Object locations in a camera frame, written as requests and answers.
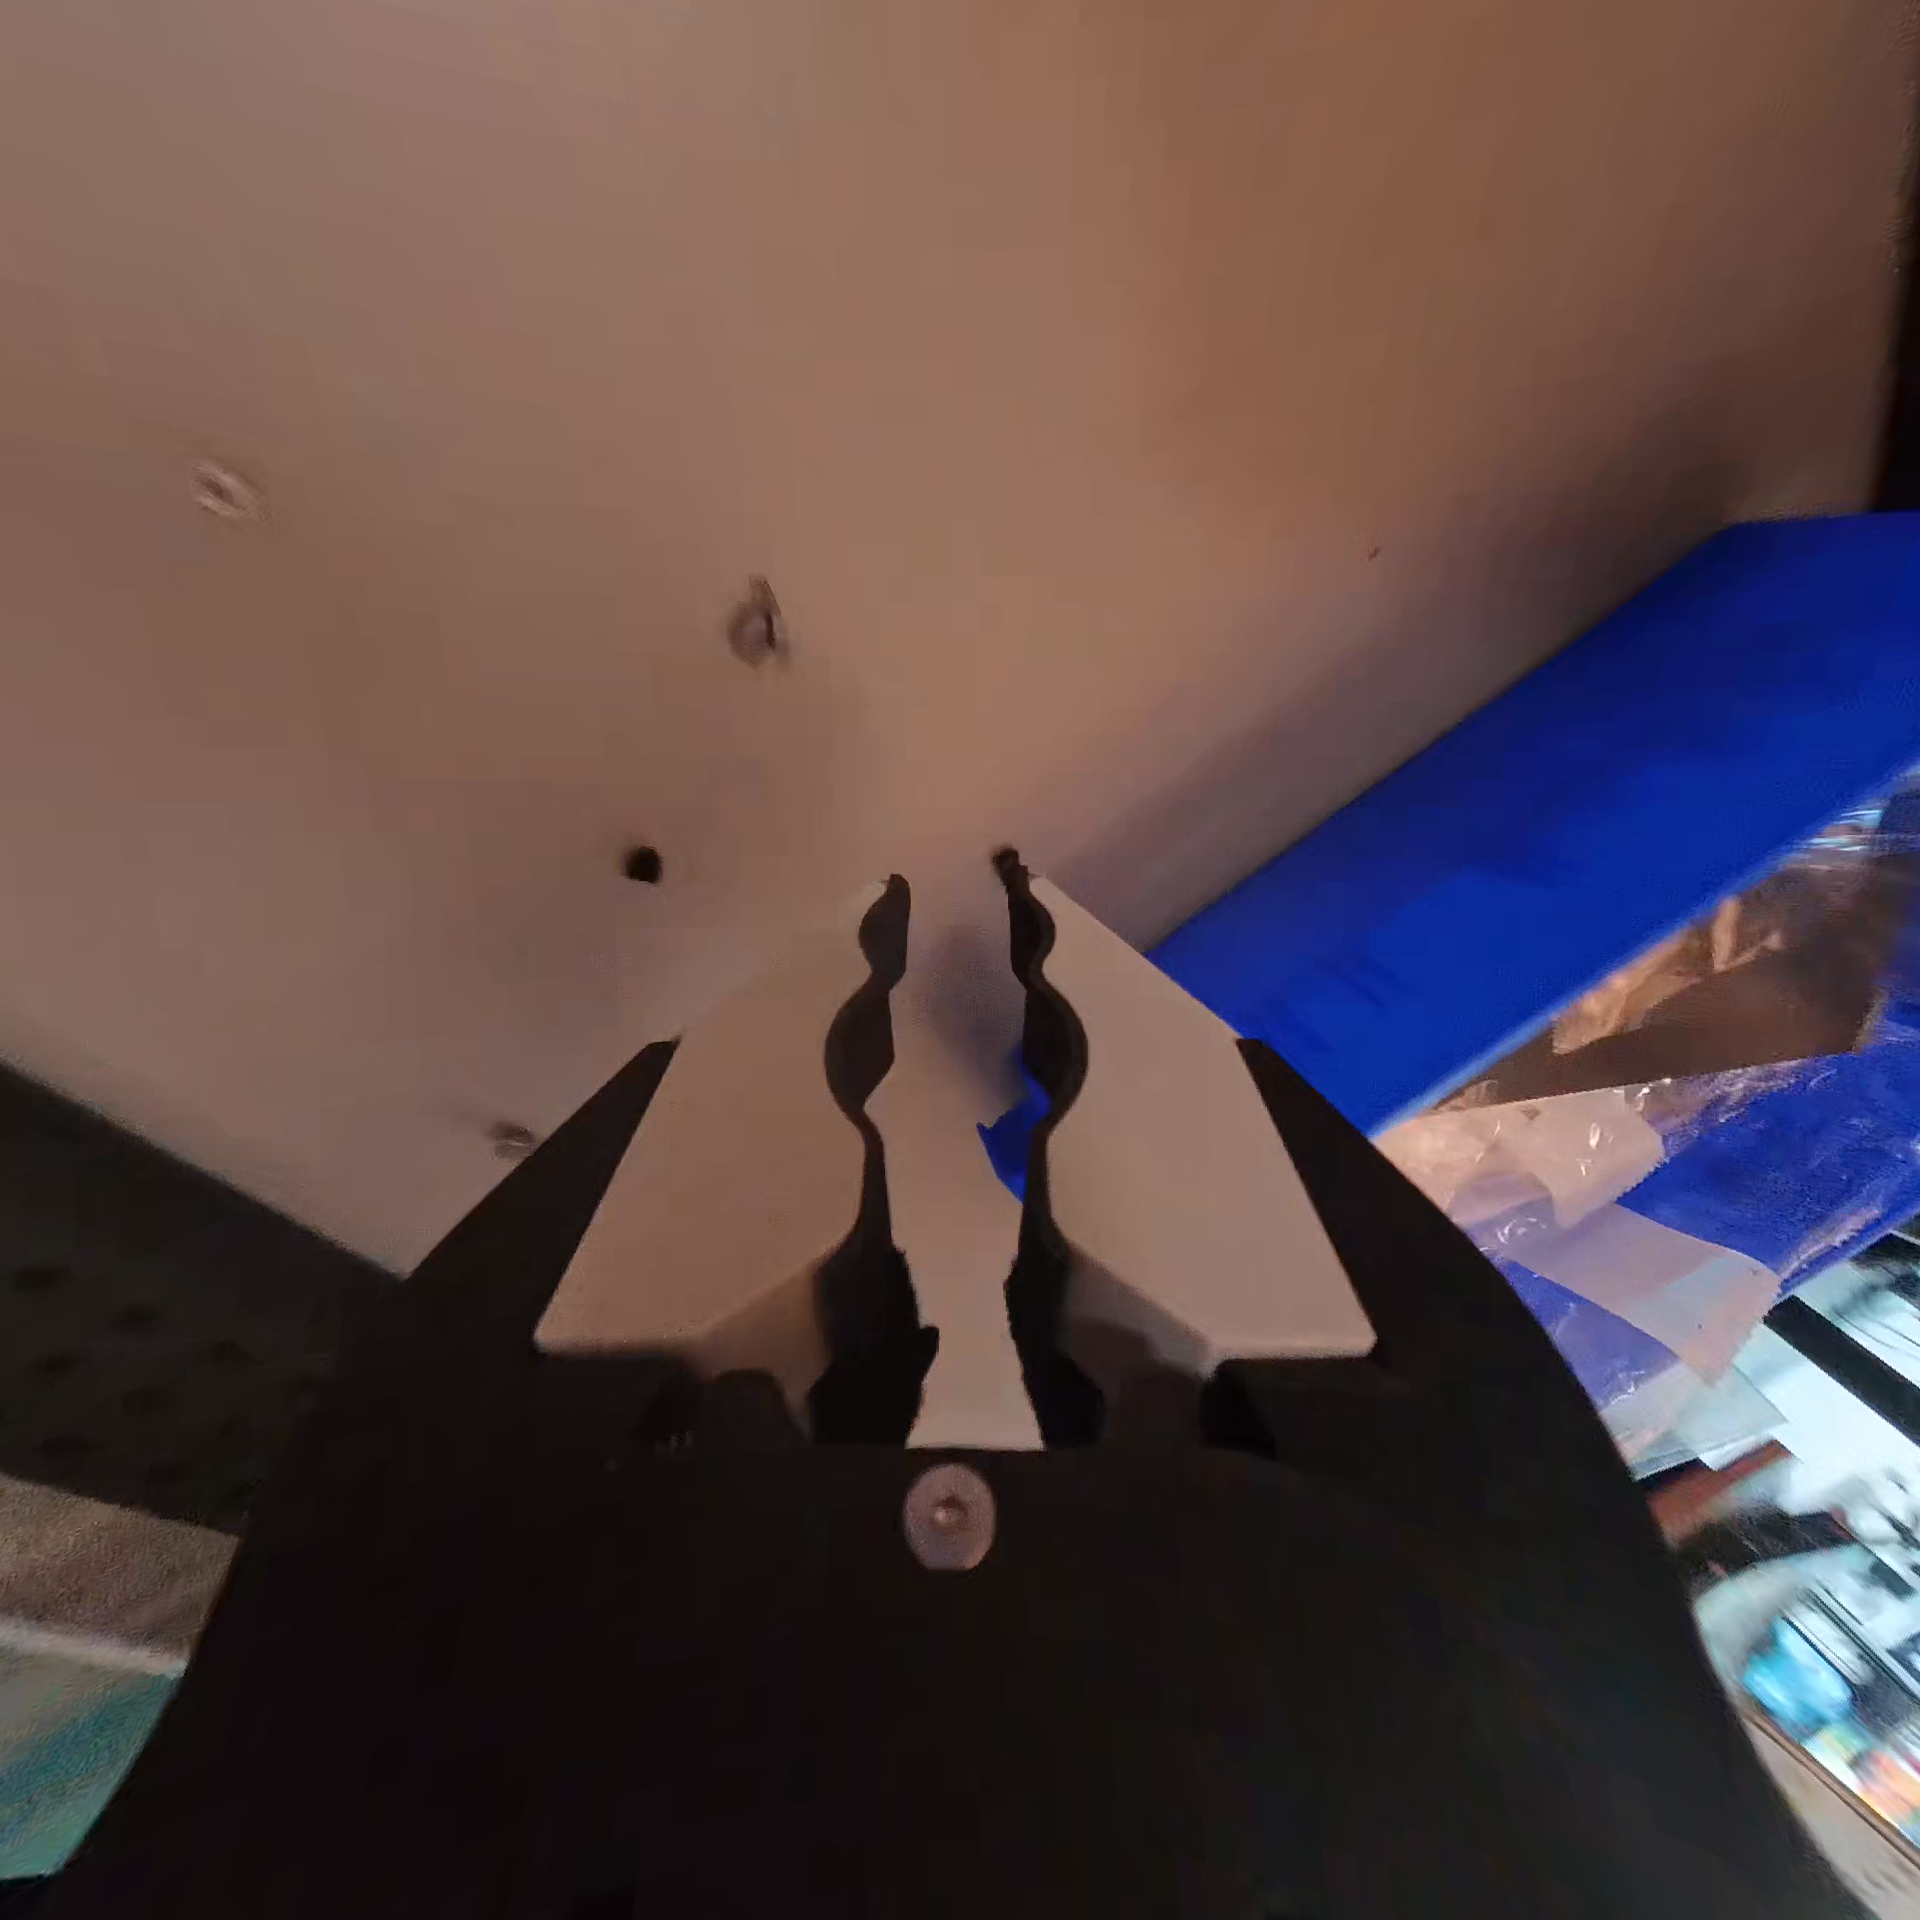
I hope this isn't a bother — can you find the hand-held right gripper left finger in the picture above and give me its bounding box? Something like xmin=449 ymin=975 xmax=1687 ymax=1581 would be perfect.
xmin=534 ymin=875 xmax=940 ymax=1450

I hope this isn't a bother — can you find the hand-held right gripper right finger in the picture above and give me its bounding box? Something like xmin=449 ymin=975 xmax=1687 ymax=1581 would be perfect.
xmin=993 ymin=847 xmax=1379 ymax=1450

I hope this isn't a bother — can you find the blue plastic bin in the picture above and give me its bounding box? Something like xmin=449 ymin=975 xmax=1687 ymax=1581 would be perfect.
xmin=985 ymin=514 xmax=1920 ymax=1480

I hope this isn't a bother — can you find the black perforated pad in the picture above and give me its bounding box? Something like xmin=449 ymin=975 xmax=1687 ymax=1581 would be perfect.
xmin=0 ymin=1055 xmax=414 ymax=1532

